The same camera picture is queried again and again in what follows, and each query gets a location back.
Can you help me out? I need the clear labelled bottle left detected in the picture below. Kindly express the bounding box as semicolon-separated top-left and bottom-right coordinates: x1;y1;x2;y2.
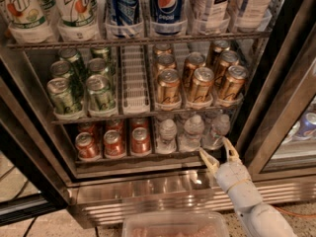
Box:
190;0;228;35

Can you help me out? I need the blue Pepsi bottle left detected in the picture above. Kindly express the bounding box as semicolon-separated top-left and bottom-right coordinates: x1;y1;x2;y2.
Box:
109;0;140;38

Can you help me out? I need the clear labelled bottle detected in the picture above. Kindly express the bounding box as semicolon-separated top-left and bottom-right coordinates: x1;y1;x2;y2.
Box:
190;0;228;35
233;0;271;33

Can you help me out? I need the blue can behind glass door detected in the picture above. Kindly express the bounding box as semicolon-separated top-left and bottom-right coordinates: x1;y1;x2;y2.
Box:
294;112;316;140

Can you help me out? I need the orange cable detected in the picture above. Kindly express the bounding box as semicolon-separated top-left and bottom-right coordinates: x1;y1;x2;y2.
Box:
275;205;316;219

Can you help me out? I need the steel fridge door frame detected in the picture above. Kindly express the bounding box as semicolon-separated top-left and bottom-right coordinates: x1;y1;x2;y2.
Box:
229;0;316;183

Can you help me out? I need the blue Pepsi bottle right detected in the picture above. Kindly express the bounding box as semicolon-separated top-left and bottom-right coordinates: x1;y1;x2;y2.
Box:
150;0;184;36

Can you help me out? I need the middle wire shelf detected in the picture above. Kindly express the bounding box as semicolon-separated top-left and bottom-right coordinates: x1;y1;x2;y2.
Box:
51;105;239;124

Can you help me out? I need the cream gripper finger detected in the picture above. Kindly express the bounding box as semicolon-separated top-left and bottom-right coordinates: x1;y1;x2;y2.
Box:
222;137;242;163
199;148;220;177

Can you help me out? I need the orange soda can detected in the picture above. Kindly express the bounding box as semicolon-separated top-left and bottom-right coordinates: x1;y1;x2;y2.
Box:
104;130;126;159
75;132;101;161
131;127;151;156

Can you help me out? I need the clear plastic food container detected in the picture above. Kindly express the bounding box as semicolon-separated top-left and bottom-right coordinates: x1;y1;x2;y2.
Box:
121;211;229;237

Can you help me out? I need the wire shelf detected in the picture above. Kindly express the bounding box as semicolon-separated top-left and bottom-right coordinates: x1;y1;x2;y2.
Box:
5;31;271;50
51;105;239;124

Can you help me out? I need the green soda can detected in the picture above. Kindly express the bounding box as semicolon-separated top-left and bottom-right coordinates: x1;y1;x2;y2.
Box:
46;77;82;115
50;60;79;83
86;74;116;112
88;58;112;80

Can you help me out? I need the orange soda can front left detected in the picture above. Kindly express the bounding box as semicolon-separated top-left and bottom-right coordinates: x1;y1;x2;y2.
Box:
75;132;101;161

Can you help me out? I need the orange soda can front middle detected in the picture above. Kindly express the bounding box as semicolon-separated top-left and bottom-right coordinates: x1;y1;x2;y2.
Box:
104;130;126;159

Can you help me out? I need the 7UP zero sugar bottle left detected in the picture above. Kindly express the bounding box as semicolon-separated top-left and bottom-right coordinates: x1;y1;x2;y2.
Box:
1;0;53;43

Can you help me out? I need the green soda can front right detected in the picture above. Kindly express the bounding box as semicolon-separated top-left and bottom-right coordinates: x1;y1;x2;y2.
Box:
86;74;116;112

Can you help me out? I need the gold can front middle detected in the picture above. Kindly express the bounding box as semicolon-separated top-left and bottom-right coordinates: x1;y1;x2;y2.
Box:
187;67;214;103

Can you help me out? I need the gold can front left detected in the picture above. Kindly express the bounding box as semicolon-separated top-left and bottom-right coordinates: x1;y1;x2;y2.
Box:
157;69;180;105

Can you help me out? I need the gold can front right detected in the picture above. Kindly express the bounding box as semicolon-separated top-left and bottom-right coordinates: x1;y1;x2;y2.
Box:
218;65;248;101

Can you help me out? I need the orange soda can front right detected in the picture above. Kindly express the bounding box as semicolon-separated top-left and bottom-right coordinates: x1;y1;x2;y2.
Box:
131;127;151;156

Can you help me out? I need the upper wire shelf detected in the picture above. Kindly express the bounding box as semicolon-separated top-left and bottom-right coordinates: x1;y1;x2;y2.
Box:
5;31;271;50

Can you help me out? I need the green soda can front left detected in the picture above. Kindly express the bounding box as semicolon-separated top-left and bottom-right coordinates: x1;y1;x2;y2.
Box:
46;77;82;115

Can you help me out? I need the clear labelled bottle right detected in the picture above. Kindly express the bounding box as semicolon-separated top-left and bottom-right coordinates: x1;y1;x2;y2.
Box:
233;0;271;33

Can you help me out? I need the clear water bottle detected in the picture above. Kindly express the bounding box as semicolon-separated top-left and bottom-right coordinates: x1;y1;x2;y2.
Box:
179;115;204;152
202;114;230;150
156;119;177;154

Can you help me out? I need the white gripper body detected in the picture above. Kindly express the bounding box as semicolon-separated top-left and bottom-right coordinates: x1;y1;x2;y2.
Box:
215;162;263;212

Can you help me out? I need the gold can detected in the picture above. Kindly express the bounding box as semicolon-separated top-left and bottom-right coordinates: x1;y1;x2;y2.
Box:
157;69;180;105
187;67;214;103
214;50;239;86
218;65;248;101
154;53;177;75
182;51;205;88

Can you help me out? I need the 7UP zero sugar bottle right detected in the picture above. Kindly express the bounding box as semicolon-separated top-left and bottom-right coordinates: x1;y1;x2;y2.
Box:
56;0;100;41

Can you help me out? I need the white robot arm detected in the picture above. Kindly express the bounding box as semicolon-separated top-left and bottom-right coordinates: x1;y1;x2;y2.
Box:
199;137;297;237

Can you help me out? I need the blue pepsi bottle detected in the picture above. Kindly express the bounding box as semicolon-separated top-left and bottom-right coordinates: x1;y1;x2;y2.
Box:
150;0;184;36
109;0;140;38

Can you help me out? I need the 7up zero sugar bottle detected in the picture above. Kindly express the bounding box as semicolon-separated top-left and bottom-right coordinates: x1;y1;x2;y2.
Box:
1;0;53;43
56;0;100;41

